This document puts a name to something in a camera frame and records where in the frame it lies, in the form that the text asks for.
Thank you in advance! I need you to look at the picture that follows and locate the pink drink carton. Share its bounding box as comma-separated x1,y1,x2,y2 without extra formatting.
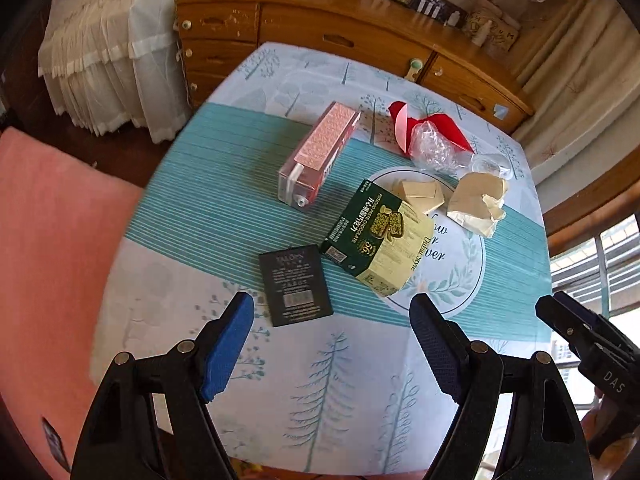
277,101,362,209

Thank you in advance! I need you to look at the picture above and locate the wooden dresser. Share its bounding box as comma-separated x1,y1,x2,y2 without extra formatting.
175,0,536,133

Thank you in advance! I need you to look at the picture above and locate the beige patterned box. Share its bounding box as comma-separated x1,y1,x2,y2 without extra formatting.
465,7,522,52

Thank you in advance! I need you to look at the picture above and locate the black white striped box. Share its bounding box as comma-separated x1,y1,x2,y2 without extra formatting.
415,0,453,21

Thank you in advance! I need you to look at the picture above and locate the red paper with pink back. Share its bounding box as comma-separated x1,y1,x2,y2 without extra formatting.
388,101,475,156

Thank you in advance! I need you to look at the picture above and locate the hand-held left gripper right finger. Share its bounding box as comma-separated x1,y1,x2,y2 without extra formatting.
408,292,586,480

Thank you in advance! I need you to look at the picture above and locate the clear plastic bottle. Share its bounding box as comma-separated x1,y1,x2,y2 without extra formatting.
409,121,513,181

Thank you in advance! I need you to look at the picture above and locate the black packet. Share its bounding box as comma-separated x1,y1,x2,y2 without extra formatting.
258,244,334,328

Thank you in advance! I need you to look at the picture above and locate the white lace cover cloth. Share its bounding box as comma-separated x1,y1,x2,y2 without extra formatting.
37,0,211,143

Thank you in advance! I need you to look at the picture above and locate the pink bed sheet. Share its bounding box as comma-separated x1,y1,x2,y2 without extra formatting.
0,127,146,476

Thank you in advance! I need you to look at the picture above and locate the window with grille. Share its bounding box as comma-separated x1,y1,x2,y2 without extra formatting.
547,215,640,411

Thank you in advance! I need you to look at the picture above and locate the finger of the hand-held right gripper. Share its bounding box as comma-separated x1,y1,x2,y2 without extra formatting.
552,291,640,361
535,296,632,362

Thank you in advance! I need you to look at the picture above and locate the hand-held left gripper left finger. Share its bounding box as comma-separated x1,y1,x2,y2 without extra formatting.
70,291,256,480

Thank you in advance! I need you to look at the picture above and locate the green chocolate box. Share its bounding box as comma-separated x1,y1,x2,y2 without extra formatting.
319,178,436,295

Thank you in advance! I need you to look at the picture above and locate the blue tree-print tablecloth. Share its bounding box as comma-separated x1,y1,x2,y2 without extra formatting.
90,42,556,478

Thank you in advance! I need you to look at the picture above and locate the beige curtain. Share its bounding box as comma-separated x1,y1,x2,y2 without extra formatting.
512,0,640,171

